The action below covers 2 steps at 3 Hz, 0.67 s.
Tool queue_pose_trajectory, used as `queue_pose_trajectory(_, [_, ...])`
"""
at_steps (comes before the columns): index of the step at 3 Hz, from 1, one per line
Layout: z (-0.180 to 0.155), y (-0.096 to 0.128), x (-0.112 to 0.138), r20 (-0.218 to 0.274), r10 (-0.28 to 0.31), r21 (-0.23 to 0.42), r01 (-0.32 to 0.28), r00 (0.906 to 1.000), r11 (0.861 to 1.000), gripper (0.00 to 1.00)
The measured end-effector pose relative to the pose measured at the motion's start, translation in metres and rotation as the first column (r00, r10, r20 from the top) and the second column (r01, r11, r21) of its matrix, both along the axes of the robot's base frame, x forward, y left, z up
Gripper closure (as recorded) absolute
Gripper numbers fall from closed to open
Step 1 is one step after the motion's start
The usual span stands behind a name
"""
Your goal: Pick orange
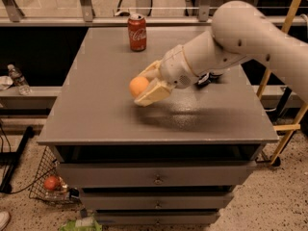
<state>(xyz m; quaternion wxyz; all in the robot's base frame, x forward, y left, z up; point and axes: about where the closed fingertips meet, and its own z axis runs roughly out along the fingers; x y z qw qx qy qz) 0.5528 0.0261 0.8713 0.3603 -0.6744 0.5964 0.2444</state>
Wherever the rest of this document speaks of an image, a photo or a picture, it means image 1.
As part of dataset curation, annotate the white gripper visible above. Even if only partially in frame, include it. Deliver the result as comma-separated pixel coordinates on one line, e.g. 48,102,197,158
134,44,199,107

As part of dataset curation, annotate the orange fruit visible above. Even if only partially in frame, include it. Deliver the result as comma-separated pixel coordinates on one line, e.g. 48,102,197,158
129,76,149,97

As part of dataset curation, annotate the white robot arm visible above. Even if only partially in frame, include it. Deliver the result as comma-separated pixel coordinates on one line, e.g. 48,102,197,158
135,1,308,107

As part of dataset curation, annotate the blue chip bag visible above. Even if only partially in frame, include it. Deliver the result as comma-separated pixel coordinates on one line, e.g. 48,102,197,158
195,72,220,88

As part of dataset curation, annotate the red Coca-Cola can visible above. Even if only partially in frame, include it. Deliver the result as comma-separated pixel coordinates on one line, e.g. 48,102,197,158
128,13,147,52

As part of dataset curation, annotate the grey drawer cabinet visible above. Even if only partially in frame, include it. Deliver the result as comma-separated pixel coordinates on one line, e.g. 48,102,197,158
38,27,277,214

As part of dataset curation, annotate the top grey drawer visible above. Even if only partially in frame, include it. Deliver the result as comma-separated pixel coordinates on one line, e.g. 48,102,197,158
57,161,256,188

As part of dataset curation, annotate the grey drawer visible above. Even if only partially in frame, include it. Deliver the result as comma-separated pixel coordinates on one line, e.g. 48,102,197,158
95,211,219,225
57,161,256,188
80,192,234,210

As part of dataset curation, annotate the middle grey drawer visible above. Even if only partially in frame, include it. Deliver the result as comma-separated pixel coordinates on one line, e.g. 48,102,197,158
80,192,234,210

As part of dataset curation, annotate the bottom grey drawer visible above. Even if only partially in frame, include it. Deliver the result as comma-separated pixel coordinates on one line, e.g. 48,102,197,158
95,211,219,225

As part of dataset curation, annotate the clear plastic water bottle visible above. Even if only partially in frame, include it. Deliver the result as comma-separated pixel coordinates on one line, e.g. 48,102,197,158
8,64,31,95

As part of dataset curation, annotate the red apple in basket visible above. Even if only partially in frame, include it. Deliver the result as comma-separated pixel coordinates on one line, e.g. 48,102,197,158
43,176,60,191

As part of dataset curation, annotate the crumpled white paper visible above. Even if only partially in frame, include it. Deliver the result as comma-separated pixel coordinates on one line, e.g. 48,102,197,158
0,76,13,90

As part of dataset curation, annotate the green wipes packet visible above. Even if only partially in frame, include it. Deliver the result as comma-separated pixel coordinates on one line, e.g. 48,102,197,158
59,217,102,231

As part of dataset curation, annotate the black stand leg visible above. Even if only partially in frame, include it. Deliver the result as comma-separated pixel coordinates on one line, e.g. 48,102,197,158
0,126,34,193

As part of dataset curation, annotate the white shoe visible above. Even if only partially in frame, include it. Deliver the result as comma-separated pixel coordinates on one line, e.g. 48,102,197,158
0,211,11,231

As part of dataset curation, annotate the metal railing frame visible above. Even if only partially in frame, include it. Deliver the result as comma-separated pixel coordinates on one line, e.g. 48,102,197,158
0,0,308,28

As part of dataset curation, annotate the black wire basket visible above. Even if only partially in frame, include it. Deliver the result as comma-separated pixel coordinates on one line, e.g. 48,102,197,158
29,147,79,206

